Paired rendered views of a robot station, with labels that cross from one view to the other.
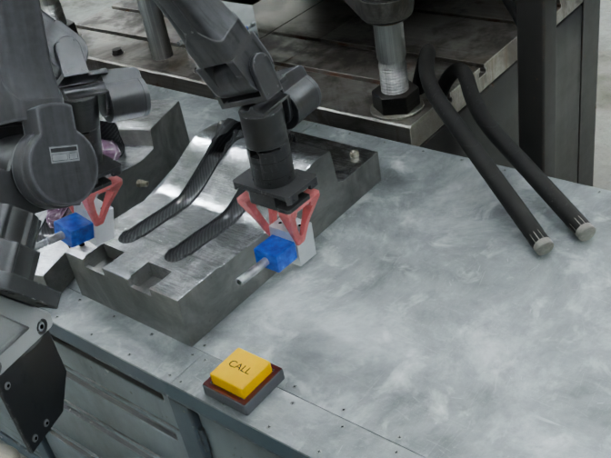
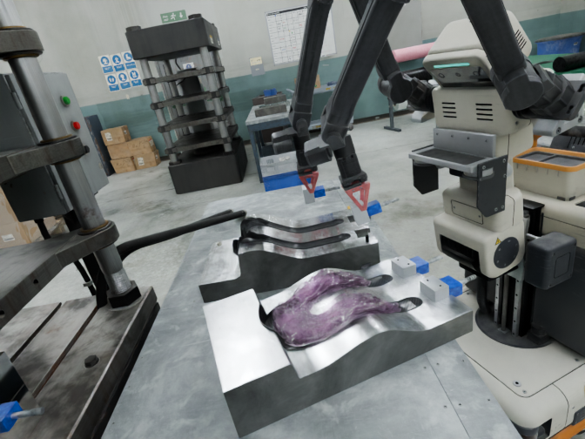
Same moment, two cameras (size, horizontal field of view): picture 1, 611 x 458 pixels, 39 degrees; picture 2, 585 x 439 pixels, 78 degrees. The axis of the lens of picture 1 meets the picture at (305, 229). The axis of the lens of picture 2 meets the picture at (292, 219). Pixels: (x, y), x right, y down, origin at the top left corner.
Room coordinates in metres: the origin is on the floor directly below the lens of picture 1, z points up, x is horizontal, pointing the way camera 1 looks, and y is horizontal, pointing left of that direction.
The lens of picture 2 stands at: (1.88, 0.86, 1.36)
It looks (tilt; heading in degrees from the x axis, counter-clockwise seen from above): 23 degrees down; 227
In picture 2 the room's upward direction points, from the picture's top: 11 degrees counter-clockwise
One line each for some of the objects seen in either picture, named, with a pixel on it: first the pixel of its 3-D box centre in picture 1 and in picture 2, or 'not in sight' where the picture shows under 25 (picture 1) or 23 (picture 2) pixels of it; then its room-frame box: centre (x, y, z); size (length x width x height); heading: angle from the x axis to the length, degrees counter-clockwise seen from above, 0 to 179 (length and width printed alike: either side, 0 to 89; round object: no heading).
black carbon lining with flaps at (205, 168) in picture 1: (214, 181); (288, 230); (1.22, 0.13, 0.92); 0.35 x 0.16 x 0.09; 136
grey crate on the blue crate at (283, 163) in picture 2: not in sight; (285, 162); (-1.10, -2.24, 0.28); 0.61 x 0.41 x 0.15; 136
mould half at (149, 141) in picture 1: (65, 186); (332, 318); (1.42, 0.43, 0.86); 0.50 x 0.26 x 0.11; 153
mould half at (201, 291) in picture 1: (231, 202); (285, 244); (1.23, 0.12, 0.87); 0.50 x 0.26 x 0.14; 136
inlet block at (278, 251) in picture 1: (270, 256); (321, 191); (0.96, 0.05, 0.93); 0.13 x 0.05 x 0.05; 135
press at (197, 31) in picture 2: not in sight; (198, 105); (-1.21, -3.91, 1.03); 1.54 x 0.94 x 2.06; 46
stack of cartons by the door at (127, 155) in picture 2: not in sight; (131, 147); (-1.06, -6.32, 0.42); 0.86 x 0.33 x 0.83; 136
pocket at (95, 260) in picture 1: (105, 264); (364, 238); (1.11, 0.32, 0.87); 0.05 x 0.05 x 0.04; 46
